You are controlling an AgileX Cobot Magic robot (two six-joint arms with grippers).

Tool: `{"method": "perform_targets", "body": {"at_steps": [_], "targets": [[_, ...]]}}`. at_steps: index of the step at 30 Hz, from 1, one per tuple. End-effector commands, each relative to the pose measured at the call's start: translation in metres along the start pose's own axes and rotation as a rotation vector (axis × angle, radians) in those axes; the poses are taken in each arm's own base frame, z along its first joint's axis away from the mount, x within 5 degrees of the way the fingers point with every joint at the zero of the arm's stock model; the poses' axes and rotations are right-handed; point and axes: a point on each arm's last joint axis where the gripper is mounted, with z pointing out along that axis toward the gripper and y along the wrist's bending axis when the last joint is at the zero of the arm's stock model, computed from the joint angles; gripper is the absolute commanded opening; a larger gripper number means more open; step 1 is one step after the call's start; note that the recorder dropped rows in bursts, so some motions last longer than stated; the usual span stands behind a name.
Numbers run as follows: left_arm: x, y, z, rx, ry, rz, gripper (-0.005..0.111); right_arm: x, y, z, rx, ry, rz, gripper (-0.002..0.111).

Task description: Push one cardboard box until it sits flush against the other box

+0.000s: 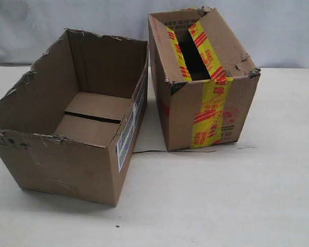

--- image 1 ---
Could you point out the cardboard box with yellow tape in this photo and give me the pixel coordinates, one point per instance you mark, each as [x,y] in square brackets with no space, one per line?
[203,78]

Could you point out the open brown cardboard box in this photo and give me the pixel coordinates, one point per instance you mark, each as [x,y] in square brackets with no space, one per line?
[70,124]

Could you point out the white backdrop cloth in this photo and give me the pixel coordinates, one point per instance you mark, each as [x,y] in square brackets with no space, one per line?
[274,33]

